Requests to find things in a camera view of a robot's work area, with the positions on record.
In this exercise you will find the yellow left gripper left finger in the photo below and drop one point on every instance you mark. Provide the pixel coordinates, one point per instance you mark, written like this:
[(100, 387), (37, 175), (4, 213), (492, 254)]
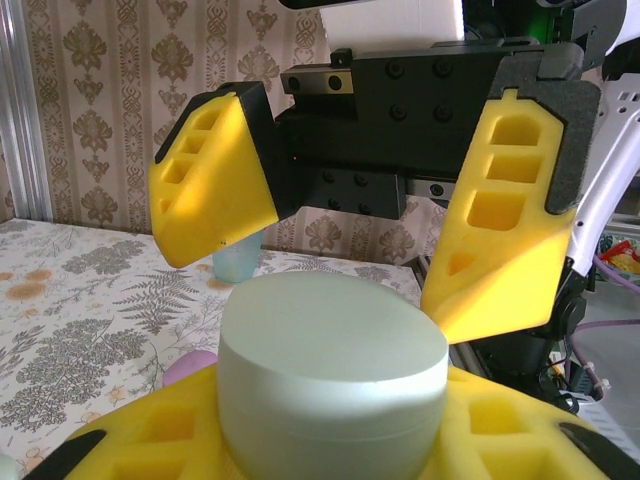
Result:
[(150, 440)]

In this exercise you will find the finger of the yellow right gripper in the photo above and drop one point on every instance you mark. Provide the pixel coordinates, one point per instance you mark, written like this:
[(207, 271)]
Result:
[(500, 280), (220, 200)]

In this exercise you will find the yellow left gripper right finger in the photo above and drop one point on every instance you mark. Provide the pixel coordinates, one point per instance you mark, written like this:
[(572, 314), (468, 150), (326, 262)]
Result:
[(510, 440)]

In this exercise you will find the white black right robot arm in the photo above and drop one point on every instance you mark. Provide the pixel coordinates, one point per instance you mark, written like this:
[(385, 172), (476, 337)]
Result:
[(615, 125)]

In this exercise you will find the blue translucent plastic cup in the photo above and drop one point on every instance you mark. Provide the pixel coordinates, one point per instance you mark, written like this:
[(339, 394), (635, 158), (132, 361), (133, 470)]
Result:
[(235, 267)]

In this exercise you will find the red yellow snack packet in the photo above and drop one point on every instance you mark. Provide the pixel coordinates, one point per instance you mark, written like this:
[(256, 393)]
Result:
[(622, 255)]

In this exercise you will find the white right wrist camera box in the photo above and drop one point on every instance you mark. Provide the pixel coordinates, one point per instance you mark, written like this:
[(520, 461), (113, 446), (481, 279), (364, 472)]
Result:
[(390, 25)]

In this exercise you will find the aluminium frame post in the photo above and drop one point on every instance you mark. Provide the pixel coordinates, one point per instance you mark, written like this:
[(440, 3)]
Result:
[(20, 100)]

